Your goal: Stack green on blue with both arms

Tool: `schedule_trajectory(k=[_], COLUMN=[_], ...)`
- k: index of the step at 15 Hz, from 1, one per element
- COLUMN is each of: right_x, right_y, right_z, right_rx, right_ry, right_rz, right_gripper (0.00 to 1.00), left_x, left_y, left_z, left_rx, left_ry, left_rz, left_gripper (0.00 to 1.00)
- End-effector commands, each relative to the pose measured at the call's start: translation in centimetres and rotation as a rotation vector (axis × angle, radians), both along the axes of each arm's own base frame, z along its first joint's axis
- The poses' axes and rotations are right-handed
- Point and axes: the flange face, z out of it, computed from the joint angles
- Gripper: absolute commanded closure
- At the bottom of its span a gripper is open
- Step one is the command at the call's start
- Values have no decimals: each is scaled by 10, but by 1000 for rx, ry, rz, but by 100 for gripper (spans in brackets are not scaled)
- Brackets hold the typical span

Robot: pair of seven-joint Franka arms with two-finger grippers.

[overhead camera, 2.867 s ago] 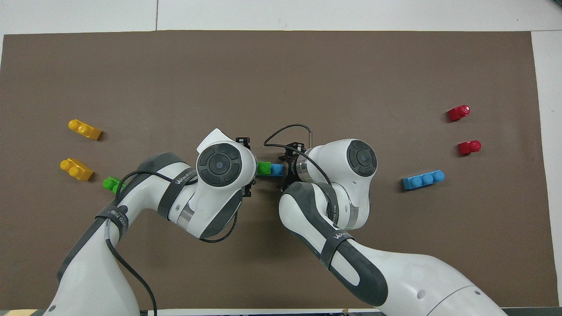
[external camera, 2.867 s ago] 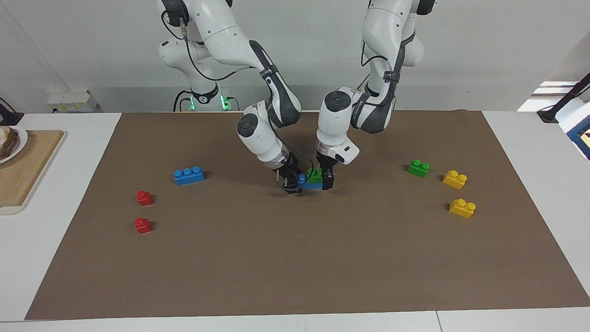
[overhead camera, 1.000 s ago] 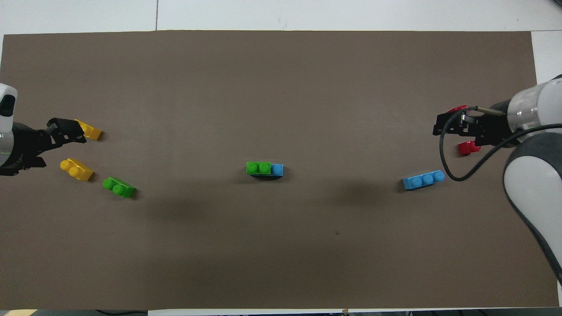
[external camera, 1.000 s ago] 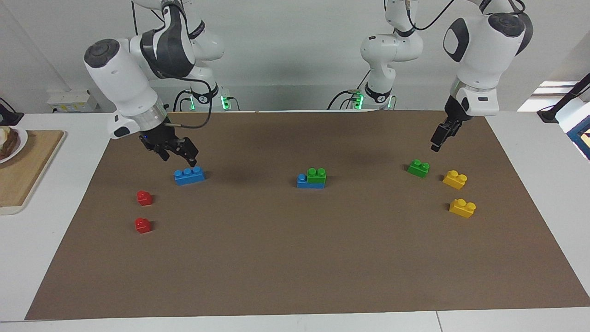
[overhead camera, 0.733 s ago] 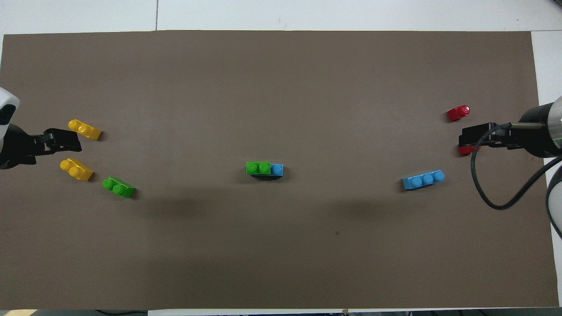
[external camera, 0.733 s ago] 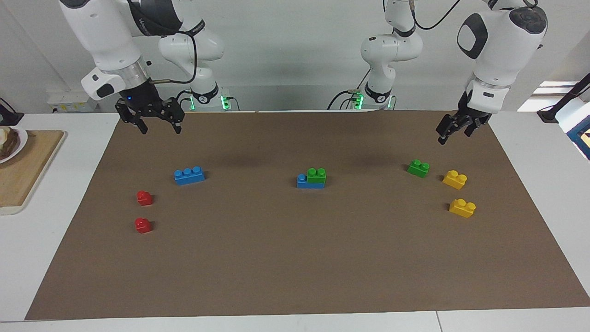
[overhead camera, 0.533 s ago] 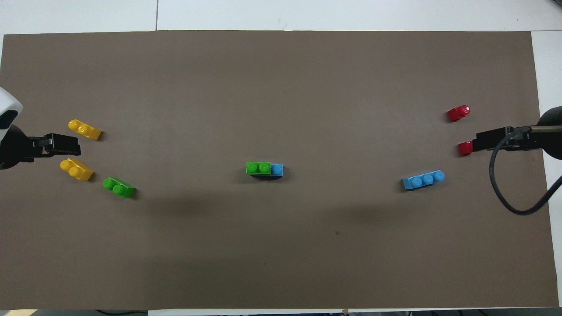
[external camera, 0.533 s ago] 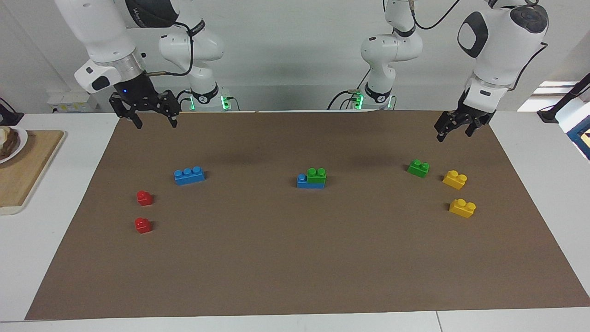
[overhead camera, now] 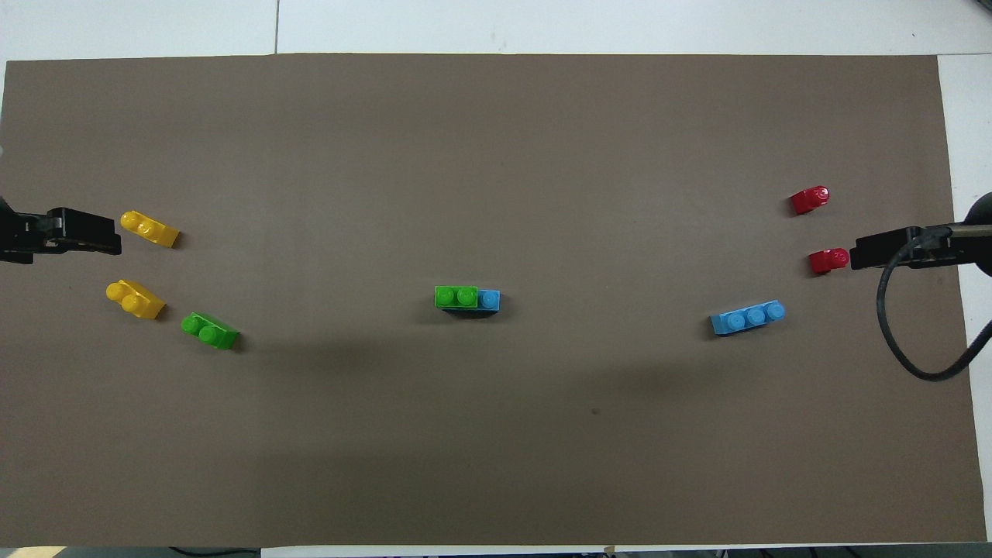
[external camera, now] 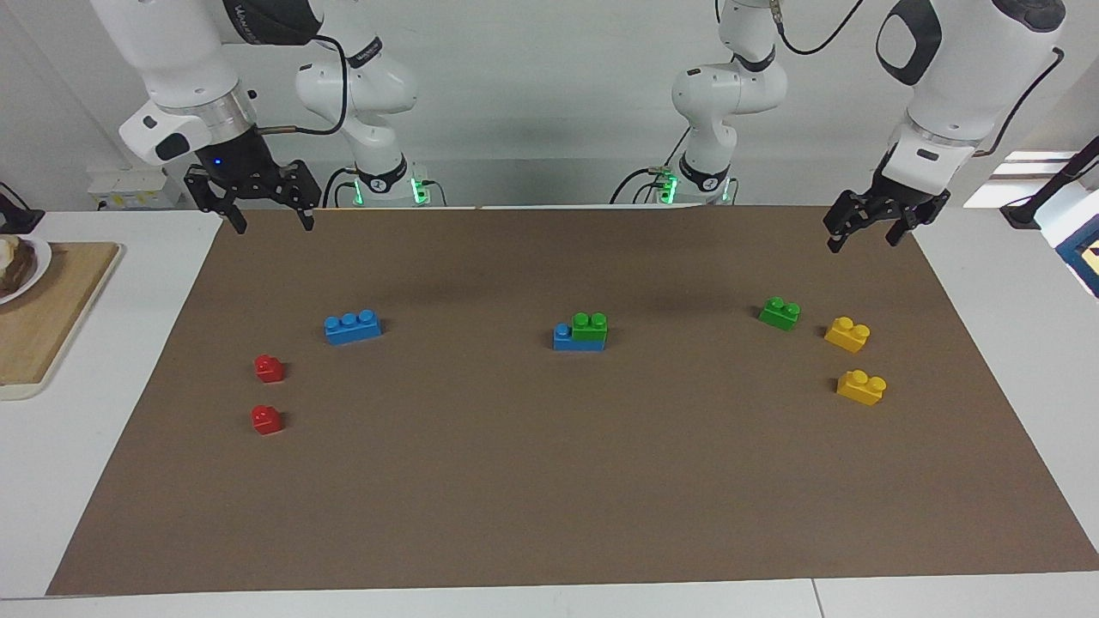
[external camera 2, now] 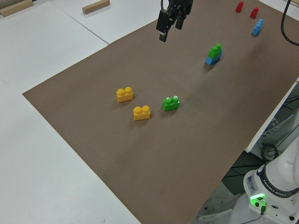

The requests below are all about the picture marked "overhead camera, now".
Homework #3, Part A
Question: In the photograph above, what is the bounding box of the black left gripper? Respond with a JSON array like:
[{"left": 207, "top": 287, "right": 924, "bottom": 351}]
[{"left": 0, "top": 198, "right": 122, "bottom": 264}]

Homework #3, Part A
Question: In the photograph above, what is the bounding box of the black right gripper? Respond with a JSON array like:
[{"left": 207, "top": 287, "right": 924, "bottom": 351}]
[{"left": 850, "top": 225, "right": 992, "bottom": 272}]

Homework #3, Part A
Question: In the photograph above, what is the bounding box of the blue three-stud brick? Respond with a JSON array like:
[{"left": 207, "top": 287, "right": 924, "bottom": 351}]
[
  {"left": 443, "top": 289, "right": 501, "bottom": 315},
  {"left": 710, "top": 300, "right": 787, "bottom": 336}
]

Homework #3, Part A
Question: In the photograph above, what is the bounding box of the red one-stud brick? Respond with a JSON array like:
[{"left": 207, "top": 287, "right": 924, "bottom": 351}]
[
  {"left": 809, "top": 247, "right": 851, "bottom": 276},
  {"left": 789, "top": 185, "right": 831, "bottom": 216}
]

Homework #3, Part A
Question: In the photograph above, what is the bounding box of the yellow two-stud brick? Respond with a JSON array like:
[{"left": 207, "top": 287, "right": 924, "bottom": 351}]
[
  {"left": 105, "top": 279, "right": 167, "bottom": 320},
  {"left": 120, "top": 210, "right": 181, "bottom": 249}
]

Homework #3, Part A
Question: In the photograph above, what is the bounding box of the brown table mat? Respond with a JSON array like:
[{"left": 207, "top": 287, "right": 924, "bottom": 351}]
[{"left": 0, "top": 53, "right": 987, "bottom": 547}]

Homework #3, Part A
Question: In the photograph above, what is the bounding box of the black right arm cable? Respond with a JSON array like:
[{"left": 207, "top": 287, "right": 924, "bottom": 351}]
[{"left": 876, "top": 229, "right": 992, "bottom": 382}]

